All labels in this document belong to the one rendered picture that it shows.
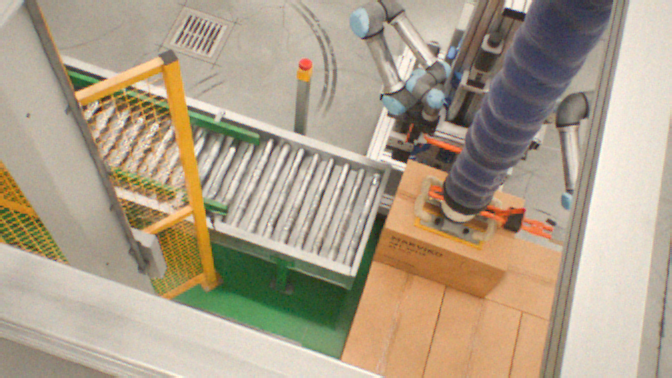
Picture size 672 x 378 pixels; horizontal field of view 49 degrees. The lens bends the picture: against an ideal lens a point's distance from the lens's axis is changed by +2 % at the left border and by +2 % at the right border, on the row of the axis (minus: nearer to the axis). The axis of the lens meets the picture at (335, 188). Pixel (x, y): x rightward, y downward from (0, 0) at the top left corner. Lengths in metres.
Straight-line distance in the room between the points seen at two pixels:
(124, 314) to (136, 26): 4.49
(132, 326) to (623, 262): 0.70
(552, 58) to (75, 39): 3.62
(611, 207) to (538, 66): 1.24
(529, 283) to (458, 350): 0.54
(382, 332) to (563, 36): 1.90
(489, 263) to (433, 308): 0.45
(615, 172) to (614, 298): 0.21
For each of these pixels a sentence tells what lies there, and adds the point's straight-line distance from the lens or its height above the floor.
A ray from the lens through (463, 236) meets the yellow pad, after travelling 3.44.
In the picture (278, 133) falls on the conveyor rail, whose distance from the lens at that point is 4.00.
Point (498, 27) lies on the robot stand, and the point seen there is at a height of 1.57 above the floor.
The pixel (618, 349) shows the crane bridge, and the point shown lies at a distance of 1.10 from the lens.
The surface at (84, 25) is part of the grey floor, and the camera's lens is 5.32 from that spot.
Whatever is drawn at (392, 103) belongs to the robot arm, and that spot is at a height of 1.24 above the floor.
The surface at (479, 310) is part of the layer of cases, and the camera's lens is 3.79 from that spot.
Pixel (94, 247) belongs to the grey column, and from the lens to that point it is 2.14.
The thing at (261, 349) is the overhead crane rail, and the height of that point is 3.21.
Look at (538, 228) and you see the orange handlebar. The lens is 3.43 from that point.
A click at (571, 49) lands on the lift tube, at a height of 2.35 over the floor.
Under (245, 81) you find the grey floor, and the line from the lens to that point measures 4.93.
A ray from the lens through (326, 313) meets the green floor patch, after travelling 4.21.
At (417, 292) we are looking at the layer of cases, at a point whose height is 0.54.
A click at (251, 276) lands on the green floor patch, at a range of 4.27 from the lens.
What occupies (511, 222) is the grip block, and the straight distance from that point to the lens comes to 3.40.
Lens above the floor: 4.01
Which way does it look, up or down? 62 degrees down
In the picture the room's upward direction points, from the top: 11 degrees clockwise
